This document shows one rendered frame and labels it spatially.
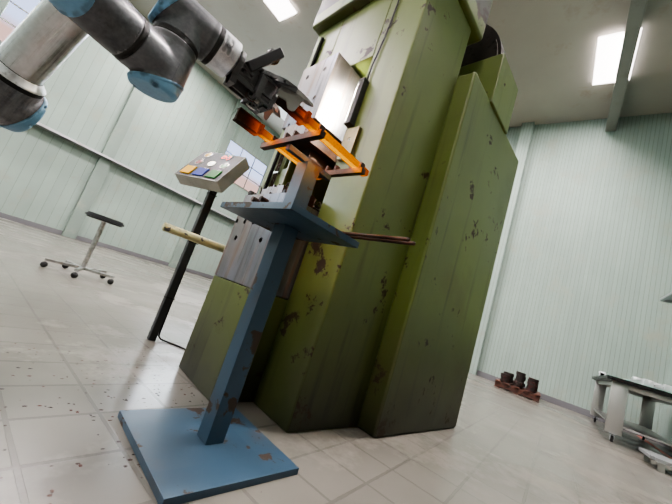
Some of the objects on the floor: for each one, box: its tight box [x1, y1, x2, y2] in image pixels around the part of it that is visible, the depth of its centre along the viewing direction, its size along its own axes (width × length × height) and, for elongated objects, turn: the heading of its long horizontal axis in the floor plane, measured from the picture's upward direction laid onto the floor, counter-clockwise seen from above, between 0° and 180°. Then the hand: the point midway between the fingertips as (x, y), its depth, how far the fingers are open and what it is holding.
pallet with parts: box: [494, 371, 541, 403], centre depth 625 cm, size 78×116×41 cm
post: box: [147, 190, 217, 341], centre depth 186 cm, size 4×4×108 cm
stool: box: [40, 211, 124, 284], centre depth 314 cm, size 57×60×64 cm
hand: (297, 110), depth 87 cm, fingers open, 14 cm apart
